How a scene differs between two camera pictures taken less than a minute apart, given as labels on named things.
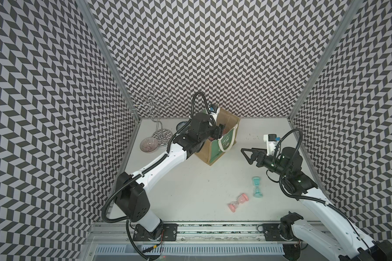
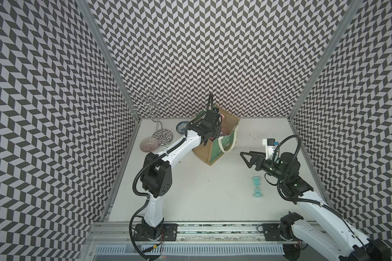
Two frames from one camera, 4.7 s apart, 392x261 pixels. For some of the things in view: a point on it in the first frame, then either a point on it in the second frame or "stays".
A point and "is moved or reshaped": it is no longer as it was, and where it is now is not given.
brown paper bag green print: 212,148 stays
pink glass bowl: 148,144 stays
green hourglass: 257,193 stays
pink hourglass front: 242,198 is moved or reshaped
